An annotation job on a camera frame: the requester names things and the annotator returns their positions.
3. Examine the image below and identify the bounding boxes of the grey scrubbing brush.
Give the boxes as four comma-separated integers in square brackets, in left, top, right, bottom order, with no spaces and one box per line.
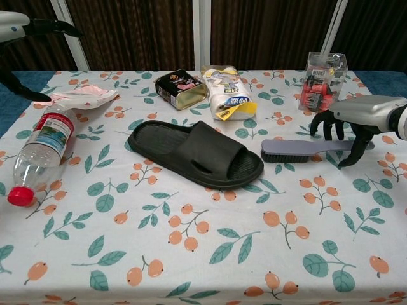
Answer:
[260,139,375,165]

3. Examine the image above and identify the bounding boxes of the clear box with red items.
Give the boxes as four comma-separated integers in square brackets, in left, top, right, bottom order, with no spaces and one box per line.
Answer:
[298,51,347,112]

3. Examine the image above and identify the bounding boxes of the white tissue roll pack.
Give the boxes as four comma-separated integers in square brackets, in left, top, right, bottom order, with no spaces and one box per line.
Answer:
[202,65,258,122]

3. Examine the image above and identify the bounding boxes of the floral printed tablecloth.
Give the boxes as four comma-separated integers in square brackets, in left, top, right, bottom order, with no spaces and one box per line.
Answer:
[0,69,407,305]

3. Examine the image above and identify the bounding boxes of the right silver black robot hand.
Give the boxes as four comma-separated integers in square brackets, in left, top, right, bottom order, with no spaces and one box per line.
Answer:
[310,94,407,170]

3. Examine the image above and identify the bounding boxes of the clear bottle with red cap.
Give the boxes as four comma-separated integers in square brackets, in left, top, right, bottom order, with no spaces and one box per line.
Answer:
[6,104,76,207]

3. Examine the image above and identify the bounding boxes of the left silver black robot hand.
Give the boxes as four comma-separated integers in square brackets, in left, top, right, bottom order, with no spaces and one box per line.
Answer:
[0,10,85,103]

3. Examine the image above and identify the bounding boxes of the black and gold tin can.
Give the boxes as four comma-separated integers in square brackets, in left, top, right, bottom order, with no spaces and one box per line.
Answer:
[155,69,209,111]

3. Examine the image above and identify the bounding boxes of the black rubber slipper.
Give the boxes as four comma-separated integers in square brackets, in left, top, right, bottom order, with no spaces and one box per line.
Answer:
[127,119,265,191]

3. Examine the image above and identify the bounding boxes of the pink white wet wipes pack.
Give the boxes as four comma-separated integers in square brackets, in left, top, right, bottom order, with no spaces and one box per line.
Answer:
[32,84,120,111]

